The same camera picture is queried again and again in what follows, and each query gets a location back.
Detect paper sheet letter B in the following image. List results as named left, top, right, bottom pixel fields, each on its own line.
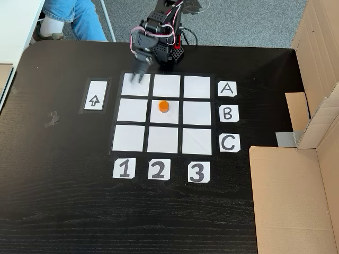
left=219, top=105, right=240, bottom=123

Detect brown cardboard screen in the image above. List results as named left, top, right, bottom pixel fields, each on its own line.
left=248, top=0, right=339, bottom=254

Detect white nine-square grid sheet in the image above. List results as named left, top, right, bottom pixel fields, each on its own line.
left=108, top=70, right=217, bottom=157

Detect black cable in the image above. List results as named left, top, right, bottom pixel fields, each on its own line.
left=181, top=27, right=199, bottom=46

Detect paper sheet number 3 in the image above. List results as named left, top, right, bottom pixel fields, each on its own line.
left=188, top=161, right=211, bottom=183

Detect paper sheet number 1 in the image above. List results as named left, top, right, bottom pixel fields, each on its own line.
left=112, top=158, right=136, bottom=180

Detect white desk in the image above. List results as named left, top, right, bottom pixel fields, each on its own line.
left=0, top=0, right=46, bottom=66

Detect paper sheet letter C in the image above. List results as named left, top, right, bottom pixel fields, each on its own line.
left=219, top=133, right=241, bottom=153

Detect clear tape scraps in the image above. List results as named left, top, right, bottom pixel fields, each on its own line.
left=44, top=111, right=60, bottom=128

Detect arrow paper sheet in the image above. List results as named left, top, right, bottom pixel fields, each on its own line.
left=79, top=76, right=113, bottom=115

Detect paper sheet letter A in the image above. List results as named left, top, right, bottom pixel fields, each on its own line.
left=218, top=81, right=238, bottom=98

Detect grey duct tape strip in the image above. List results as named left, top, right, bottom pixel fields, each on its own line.
left=275, top=129, right=309, bottom=149

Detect black floor tape patch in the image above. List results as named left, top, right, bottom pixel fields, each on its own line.
left=184, top=0, right=203, bottom=14

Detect white metal leg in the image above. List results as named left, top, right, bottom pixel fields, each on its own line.
left=99, top=0, right=117, bottom=42

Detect paper sheet number 2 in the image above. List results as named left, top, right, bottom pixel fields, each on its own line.
left=147, top=158, right=172, bottom=181

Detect seated person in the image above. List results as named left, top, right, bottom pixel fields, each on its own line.
left=33, top=0, right=108, bottom=42

